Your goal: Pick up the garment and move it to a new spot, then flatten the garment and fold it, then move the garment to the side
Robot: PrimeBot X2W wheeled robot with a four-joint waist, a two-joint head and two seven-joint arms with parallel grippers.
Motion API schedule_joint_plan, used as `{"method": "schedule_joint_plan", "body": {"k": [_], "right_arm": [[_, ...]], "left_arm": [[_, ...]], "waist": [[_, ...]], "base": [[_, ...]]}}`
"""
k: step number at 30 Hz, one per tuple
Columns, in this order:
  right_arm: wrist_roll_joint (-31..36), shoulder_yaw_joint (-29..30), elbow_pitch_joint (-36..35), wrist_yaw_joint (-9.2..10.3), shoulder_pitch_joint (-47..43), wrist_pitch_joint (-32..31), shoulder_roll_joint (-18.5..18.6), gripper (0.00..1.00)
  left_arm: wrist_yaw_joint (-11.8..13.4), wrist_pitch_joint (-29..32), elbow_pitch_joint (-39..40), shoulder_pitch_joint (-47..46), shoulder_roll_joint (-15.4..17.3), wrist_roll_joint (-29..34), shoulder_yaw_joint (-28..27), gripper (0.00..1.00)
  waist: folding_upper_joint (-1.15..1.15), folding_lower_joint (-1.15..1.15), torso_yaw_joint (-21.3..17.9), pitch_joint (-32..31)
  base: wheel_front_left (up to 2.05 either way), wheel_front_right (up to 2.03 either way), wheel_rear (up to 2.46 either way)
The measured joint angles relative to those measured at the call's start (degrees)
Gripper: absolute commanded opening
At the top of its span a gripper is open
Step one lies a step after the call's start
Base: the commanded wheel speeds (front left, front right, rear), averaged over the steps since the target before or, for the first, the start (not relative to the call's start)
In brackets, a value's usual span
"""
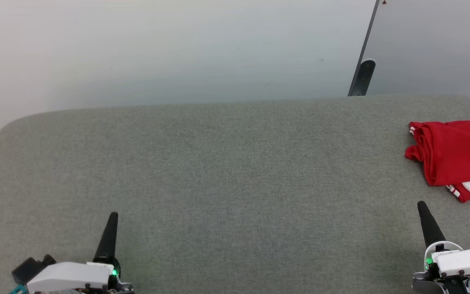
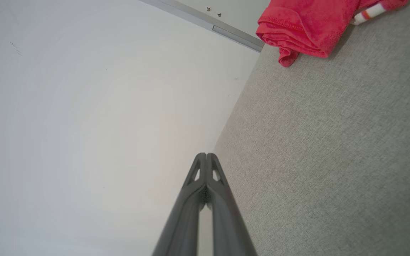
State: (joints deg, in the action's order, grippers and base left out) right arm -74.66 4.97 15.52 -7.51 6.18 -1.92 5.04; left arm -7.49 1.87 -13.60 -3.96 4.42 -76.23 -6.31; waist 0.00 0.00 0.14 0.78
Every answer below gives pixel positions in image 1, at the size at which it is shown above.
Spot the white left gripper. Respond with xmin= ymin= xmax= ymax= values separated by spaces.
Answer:
xmin=26 ymin=212 xmax=135 ymax=294

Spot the grey fabric sofa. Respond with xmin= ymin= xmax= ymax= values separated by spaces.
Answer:
xmin=0 ymin=95 xmax=470 ymax=294

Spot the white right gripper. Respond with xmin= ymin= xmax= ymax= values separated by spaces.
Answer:
xmin=412 ymin=200 xmax=470 ymax=294

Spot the red and white t-shirt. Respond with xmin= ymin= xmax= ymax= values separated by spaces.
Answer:
xmin=405 ymin=119 xmax=470 ymax=203

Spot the dark door handle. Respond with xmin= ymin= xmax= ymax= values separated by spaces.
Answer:
xmin=355 ymin=60 xmax=377 ymax=96

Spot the grey glass door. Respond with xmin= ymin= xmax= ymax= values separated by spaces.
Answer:
xmin=348 ymin=0 xmax=470 ymax=107

